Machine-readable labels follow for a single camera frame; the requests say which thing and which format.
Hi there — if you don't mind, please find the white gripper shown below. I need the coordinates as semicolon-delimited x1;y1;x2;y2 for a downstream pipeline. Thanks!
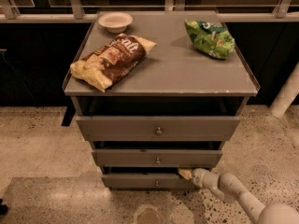
178;168;209;189

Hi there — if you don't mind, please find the grey bottom drawer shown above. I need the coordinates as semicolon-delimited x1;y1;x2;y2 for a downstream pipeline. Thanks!
102;173;195;189

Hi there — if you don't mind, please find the grey drawer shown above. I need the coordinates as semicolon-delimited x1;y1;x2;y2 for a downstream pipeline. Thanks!
92;149;222;168
102;173;195;189
77;116;240;142

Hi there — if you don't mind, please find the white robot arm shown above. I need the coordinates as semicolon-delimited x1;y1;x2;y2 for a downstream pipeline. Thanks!
178;64;299;224

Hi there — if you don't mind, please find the grey middle drawer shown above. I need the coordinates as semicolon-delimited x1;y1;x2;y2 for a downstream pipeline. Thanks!
92;149;222;168

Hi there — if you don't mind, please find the grey drawer cabinet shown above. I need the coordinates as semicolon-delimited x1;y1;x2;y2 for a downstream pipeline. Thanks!
64;11;259;176

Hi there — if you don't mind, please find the grey top drawer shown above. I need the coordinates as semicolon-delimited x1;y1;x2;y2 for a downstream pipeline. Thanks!
77;116;240;142

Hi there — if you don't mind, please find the brown yellow chip bag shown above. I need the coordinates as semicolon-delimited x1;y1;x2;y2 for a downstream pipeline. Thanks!
70;33;156;92

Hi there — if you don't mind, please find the green chip bag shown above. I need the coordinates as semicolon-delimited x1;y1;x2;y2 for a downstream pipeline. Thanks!
184;19;235;60

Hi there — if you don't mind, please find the white paper bowl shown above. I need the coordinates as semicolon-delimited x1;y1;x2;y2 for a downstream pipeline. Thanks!
98;12;133;34

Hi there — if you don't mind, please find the black object at floor edge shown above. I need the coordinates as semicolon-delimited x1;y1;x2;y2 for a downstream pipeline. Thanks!
0;199;8;215

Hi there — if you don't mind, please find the metal window railing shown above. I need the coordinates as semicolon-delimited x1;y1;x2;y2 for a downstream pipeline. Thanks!
0;0;299;22

